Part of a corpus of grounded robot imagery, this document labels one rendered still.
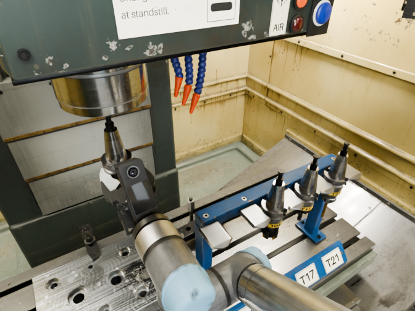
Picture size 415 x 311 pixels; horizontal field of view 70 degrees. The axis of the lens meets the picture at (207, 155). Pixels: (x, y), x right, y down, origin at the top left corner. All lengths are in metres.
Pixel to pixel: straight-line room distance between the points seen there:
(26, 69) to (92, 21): 0.08
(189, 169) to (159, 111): 0.72
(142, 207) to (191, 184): 1.21
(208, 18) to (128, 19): 0.10
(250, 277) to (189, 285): 0.13
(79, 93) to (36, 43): 0.19
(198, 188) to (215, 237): 1.07
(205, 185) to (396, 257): 0.97
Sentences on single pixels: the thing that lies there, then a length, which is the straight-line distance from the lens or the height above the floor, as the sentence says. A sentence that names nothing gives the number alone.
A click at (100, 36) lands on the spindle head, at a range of 0.34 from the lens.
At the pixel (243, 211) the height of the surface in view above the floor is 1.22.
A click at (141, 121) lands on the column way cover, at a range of 1.15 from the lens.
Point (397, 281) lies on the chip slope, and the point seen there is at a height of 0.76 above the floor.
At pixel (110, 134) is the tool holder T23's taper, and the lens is 0.61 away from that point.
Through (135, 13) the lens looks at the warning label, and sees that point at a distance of 0.35.
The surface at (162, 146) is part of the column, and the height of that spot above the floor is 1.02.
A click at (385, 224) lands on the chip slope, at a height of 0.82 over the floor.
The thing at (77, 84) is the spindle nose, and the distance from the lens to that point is 0.50.
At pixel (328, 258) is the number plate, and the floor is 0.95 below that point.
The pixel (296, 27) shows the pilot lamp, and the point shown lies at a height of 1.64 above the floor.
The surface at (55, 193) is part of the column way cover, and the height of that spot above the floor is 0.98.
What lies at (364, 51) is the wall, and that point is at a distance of 1.33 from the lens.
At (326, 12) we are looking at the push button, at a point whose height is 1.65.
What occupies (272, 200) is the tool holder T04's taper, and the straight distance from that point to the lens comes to 0.71.
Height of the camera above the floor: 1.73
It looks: 36 degrees down
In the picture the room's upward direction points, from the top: 1 degrees clockwise
